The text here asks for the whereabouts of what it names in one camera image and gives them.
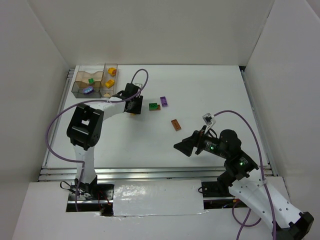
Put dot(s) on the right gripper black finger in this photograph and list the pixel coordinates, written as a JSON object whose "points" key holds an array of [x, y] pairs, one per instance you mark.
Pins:
{"points": [[193, 139], [185, 147]]}

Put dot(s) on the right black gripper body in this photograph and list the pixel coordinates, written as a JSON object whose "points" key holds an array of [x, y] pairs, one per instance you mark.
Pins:
{"points": [[198, 143]]}

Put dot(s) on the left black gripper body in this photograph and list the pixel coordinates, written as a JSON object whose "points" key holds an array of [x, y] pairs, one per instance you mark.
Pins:
{"points": [[135, 104]]}

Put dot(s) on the yellow lego brick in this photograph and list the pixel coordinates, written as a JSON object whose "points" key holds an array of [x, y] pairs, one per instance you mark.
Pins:
{"points": [[110, 83]]}

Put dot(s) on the orange lego brick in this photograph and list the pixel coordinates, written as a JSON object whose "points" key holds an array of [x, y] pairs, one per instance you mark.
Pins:
{"points": [[112, 71]]}

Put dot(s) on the small green lego brick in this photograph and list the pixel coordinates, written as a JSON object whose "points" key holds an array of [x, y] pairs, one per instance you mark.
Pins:
{"points": [[91, 81]]}

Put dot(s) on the purple round lego piece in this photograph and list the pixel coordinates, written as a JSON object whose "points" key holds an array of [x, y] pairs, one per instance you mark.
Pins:
{"points": [[88, 90]]}

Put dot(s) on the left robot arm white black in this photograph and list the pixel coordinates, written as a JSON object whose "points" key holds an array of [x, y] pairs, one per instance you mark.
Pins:
{"points": [[84, 132]]}

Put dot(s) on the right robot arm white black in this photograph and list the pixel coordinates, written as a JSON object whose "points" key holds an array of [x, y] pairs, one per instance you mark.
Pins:
{"points": [[243, 180]]}

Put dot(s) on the brown lego tile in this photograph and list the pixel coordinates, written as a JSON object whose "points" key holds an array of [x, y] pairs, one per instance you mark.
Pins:
{"points": [[176, 125]]}

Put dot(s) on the small tan lego piece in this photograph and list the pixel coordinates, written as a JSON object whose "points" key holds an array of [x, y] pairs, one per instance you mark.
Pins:
{"points": [[107, 95]]}

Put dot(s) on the purple lego plate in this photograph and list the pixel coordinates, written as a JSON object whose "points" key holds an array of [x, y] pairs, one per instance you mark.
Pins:
{"points": [[163, 101]]}

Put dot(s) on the clear tall container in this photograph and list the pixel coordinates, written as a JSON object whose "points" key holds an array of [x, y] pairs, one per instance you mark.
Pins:
{"points": [[106, 77]]}

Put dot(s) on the grey tinted container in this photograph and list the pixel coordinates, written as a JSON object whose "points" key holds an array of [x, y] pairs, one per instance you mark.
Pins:
{"points": [[77, 92]]}

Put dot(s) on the white foam cover board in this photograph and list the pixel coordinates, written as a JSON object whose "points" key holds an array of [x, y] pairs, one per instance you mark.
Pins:
{"points": [[157, 198]]}

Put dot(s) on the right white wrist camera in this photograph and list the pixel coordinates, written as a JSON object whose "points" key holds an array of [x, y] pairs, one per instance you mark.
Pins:
{"points": [[209, 121]]}

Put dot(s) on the aluminium front rail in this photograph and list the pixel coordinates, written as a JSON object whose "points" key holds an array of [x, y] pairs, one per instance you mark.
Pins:
{"points": [[112, 174]]}

